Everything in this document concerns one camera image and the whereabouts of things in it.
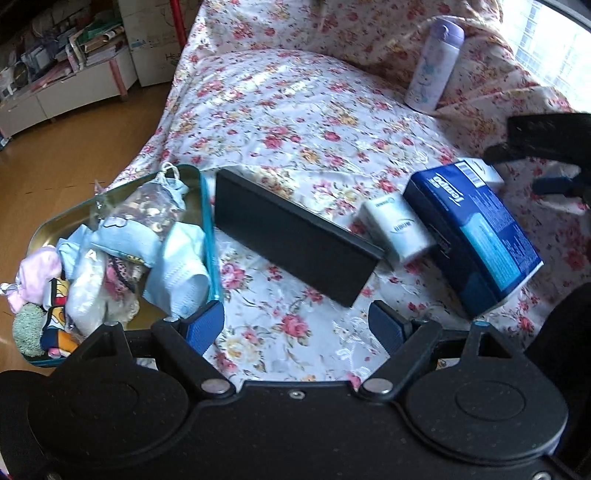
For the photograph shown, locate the pile of books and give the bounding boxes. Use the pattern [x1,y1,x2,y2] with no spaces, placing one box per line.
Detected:
[55,14,127,70]

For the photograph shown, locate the black rectangular box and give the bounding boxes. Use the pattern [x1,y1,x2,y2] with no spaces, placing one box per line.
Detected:
[215,168,386,309]

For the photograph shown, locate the teal tin tray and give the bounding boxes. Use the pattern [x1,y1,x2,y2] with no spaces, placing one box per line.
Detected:
[18,164,225,368]

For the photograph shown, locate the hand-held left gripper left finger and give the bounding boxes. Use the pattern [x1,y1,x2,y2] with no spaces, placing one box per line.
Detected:
[69,301,232,396]

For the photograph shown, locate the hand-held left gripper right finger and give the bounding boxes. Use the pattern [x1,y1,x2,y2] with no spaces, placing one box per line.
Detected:
[360,300,527,400]

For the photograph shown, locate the red pole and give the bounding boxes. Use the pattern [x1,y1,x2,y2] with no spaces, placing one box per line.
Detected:
[168,0,188,47]

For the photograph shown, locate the white cabinet with drawings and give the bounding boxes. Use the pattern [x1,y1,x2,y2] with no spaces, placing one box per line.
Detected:
[117,0,185,88]

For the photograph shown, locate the cartoon print cloth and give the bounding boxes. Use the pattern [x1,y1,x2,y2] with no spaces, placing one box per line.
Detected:
[39,277,86,358]

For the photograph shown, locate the white low cabinet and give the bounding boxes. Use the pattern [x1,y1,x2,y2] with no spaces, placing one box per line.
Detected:
[0,46,137,139]

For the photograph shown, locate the white packaged face mask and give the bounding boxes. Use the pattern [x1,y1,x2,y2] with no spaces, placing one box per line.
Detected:
[65,247,114,335]

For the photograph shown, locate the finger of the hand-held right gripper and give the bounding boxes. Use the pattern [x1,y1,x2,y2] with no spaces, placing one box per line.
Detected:
[531,175,591,198]
[482,112,591,168]

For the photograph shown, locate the purple cartoon water bottle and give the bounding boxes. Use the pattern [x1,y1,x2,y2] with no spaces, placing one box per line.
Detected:
[405,15,465,114]

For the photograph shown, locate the light blue fabric pouch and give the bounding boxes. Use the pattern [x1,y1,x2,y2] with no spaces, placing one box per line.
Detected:
[90,217,162,268]

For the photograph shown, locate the green scrunchie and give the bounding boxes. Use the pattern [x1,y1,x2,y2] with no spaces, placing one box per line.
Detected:
[11,302,49,358]

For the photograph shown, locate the white tissue pack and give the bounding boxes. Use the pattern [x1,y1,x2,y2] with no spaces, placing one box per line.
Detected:
[455,157,505,188]
[359,193,439,271]

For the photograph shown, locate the patterned crochet pouch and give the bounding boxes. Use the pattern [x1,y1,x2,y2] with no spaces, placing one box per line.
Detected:
[104,256,148,296]

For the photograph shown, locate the clear plastic packet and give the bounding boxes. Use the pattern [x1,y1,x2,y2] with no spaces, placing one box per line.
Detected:
[104,286,141,333]

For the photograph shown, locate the pink fabric pouch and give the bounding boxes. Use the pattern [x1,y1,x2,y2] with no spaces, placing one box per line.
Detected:
[0,247,63,310]

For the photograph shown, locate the floral bedsheet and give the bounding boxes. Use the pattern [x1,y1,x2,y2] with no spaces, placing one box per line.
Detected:
[108,0,591,384]

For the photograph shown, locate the blue tissue box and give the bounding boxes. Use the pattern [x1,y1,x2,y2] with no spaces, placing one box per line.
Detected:
[403,161,544,318]

